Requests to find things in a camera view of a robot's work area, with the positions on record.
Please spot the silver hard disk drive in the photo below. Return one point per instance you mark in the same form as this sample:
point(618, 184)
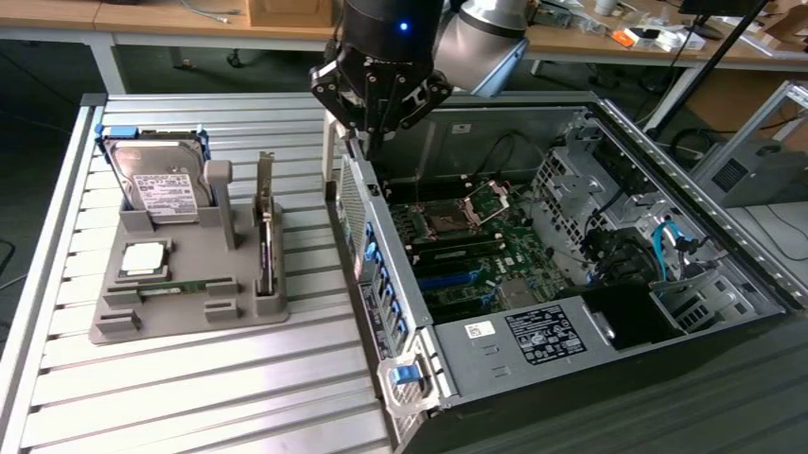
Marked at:
point(160, 184)

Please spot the grey desktop tower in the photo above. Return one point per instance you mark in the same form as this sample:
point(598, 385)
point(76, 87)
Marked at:
point(764, 179)

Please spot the black and white box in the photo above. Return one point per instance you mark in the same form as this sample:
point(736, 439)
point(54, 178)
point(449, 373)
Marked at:
point(645, 37)

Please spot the white cup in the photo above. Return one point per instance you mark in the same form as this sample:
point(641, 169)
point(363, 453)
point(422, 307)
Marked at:
point(606, 5)

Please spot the green RAM stick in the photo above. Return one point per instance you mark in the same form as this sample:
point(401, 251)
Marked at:
point(176, 286)

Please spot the CPU socket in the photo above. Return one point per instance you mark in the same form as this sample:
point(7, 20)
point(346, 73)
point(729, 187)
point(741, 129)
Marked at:
point(442, 220)

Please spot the orange small box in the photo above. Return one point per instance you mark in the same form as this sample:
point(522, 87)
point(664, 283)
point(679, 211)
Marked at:
point(624, 38)

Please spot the metal disk bay cage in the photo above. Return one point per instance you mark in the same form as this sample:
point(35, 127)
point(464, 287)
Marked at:
point(561, 165)

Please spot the grey metal component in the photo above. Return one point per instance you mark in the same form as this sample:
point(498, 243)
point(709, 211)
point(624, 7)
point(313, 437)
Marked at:
point(549, 14)

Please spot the blue expansion slot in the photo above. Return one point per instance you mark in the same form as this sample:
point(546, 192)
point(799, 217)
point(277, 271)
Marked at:
point(447, 280)

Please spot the brown cardboard packaging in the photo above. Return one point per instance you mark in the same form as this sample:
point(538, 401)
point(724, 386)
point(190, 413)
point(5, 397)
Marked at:
point(789, 28)

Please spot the aluminium profile frame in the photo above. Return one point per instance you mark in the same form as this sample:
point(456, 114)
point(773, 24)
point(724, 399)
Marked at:
point(779, 109)

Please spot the grey chipset heatsink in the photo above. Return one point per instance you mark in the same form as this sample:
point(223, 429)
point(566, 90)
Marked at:
point(518, 292)

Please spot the blue case latch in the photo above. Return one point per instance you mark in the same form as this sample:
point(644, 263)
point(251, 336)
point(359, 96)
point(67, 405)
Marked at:
point(403, 376)

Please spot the silver CPU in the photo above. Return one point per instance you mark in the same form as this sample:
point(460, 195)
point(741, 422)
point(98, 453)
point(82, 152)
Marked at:
point(144, 259)

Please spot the white side table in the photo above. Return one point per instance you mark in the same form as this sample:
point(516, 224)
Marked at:
point(769, 274)

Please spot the metal drive bracket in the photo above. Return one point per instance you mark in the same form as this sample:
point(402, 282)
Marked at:
point(700, 298)

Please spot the small cardboard box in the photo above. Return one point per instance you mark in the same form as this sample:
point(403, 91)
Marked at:
point(290, 12)

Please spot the blue slot retention clip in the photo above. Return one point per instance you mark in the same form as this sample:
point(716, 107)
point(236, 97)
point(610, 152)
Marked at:
point(381, 272)
point(397, 309)
point(402, 329)
point(389, 291)
point(369, 232)
point(374, 250)

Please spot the long wooden desk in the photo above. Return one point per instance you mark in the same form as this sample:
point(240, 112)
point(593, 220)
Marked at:
point(63, 19)

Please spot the open black PC case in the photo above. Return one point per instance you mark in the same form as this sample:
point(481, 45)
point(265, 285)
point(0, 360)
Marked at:
point(568, 425)

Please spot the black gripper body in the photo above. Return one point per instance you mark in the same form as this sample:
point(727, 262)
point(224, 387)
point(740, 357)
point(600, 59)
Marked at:
point(385, 42)

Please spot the grey power supply unit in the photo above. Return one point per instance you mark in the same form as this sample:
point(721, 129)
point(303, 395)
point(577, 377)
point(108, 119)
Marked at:
point(480, 369)

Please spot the graphics card with fan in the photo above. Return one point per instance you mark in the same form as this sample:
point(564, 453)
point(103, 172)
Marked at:
point(265, 255)

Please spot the black tripod pole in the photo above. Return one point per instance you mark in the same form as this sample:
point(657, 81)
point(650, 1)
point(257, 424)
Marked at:
point(713, 61)

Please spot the grey parts rack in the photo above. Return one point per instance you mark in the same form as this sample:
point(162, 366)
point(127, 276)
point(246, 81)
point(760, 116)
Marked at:
point(190, 255)

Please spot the white small box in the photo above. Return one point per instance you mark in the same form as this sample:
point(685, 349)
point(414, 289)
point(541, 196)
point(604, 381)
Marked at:
point(681, 42)

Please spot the black installed RAM stick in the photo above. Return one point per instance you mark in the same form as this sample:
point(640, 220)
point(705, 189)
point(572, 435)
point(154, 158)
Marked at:
point(461, 254)

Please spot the green motherboard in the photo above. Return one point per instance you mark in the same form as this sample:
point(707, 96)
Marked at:
point(524, 255)

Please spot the metal socket cover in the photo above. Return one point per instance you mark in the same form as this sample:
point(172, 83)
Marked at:
point(489, 201)

